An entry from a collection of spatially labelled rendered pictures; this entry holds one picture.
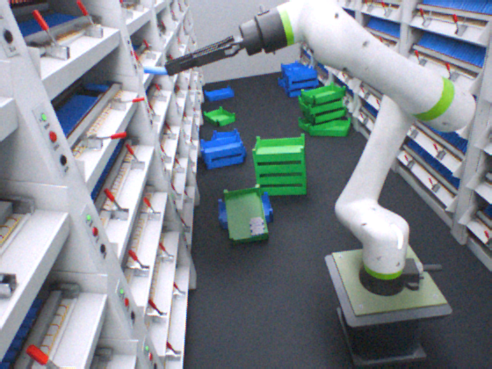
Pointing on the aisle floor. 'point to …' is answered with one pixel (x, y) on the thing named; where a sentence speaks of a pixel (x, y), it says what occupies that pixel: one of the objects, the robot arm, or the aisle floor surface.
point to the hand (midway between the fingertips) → (179, 64)
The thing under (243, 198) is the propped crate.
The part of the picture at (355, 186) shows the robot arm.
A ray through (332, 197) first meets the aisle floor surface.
